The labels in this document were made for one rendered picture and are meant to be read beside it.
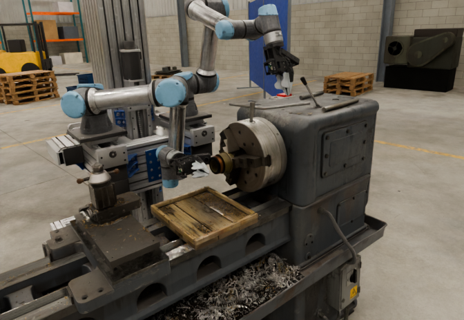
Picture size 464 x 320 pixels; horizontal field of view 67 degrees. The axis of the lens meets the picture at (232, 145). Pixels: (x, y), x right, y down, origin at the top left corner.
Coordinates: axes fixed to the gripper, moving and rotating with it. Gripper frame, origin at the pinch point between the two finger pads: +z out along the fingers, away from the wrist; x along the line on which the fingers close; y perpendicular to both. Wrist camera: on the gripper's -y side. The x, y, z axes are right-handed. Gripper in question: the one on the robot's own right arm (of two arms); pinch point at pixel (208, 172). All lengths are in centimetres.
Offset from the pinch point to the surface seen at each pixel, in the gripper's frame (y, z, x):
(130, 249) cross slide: 39.7, 13.8, -10.6
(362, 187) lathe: -84, 17, -27
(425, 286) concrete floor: -139, 35, -108
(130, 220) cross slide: 32.3, -3.2, -10.6
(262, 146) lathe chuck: -19.5, 10.1, 8.5
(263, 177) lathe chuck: -19.3, 11.0, -4.6
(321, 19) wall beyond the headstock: -937, -689, 79
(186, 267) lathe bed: 19.6, 11.9, -28.5
